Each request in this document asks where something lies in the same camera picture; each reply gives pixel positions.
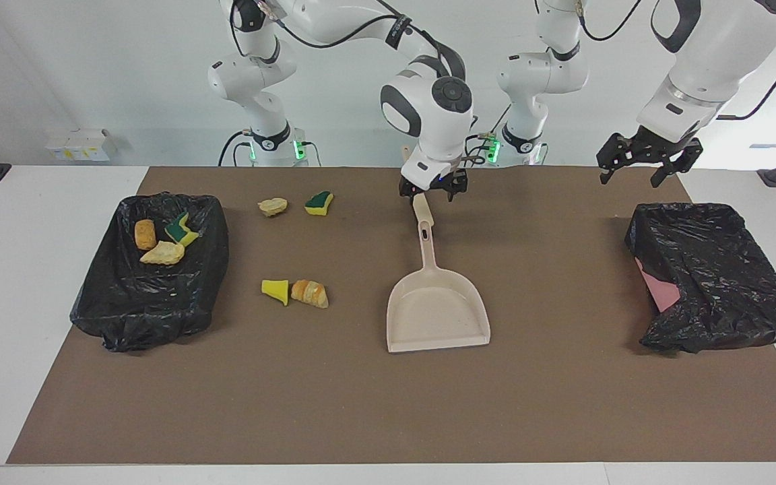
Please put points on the plain yellow sponge wedge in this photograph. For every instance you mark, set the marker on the plain yellow sponge wedge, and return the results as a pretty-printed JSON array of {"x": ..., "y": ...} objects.
[{"x": 275, "y": 290}]

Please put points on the brown paper table mat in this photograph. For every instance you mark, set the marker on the brown paper table mat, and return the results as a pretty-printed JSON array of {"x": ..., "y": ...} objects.
[{"x": 388, "y": 404}]

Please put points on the tan cork-like lump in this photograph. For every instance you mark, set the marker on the tan cork-like lump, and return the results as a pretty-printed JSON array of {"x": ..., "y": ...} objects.
[{"x": 145, "y": 234}]

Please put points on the black bag lined bin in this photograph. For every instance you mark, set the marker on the black bag lined bin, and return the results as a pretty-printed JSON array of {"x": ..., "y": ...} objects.
[{"x": 145, "y": 296}]

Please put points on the crumpled black trash bag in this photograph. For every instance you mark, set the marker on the crumpled black trash bag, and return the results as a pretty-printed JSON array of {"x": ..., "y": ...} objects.
[{"x": 725, "y": 283}]

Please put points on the white box with yellow labels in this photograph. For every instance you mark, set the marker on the white box with yellow labels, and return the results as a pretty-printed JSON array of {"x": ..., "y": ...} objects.
[{"x": 81, "y": 145}]

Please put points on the curved yellow green sponge piece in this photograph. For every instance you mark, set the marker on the curved yellow green sponge piece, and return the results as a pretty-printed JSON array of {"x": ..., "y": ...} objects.
[{"x": 182, "y": 231}]

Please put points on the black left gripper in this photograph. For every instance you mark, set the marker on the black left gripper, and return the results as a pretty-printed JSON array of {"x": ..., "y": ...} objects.
[{"x": 657, "y": 148}]

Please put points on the beige plastic dustpan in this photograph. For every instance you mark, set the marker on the beige plastic dustpan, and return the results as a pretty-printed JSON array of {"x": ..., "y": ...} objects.
[{"x": 436, "y": 313}]

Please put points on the orange beige striped chunk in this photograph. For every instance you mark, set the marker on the orange beige striped chunk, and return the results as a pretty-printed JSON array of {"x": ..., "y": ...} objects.
[{"x": 310, "y": 294}]

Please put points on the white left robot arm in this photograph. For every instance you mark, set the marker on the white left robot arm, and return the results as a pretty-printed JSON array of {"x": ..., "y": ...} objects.
[{"x": 711, "y": 60}]

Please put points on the cream foam chunk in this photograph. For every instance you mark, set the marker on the cream foam chunk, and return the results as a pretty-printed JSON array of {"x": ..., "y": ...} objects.
[
  {"x": 163, "y": 254},
  {"x": 273, "y": 206}
]

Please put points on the pink plastic bin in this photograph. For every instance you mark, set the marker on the pink plastic bin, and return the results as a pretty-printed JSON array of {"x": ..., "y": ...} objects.
[{"x": 661, "y": 296}]

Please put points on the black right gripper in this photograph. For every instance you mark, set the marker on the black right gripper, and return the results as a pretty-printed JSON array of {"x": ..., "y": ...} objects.
[{"x": 435, "y": 187}]

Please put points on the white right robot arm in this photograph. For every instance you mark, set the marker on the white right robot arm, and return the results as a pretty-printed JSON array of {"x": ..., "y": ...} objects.
[{"x": 428, "y": 101}]

